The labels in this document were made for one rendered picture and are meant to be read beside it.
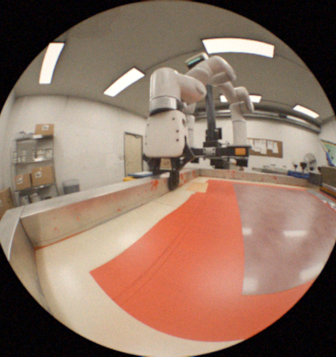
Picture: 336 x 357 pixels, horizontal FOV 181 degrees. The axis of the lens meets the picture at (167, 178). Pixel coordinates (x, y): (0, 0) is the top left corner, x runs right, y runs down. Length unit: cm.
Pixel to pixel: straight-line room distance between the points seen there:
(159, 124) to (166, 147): 5
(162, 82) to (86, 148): 320
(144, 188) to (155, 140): 11
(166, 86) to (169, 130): 11
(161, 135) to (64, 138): 317
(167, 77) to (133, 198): 26
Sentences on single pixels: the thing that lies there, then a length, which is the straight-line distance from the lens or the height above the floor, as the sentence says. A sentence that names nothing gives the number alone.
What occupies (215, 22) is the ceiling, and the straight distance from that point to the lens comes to 212.
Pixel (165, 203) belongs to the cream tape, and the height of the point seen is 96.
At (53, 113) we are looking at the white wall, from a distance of 351.
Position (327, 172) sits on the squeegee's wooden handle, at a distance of 56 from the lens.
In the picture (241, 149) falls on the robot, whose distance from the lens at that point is 71.
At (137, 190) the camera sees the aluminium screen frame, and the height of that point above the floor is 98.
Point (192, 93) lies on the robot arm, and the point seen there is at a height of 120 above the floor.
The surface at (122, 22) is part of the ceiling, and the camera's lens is 211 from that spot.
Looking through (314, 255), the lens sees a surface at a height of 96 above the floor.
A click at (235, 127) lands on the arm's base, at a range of 76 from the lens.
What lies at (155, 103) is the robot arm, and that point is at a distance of 24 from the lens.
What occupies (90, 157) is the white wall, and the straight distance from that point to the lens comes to 339.
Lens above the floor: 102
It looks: 10 degrees down
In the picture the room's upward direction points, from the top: straight up
